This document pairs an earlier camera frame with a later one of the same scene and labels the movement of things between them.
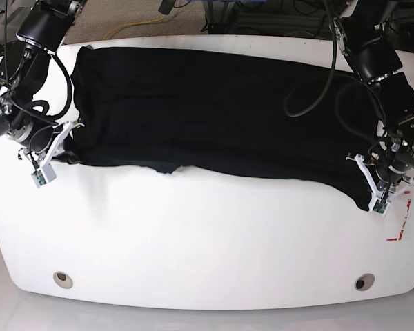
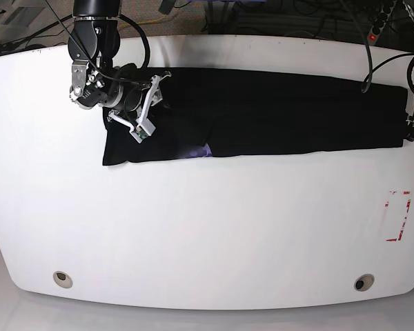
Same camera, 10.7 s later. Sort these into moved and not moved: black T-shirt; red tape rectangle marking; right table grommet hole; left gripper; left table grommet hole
Moved: left gripper; black T-shirt
Not moved: left table grommet hole; red tape rectangle marking; right table grommet hole
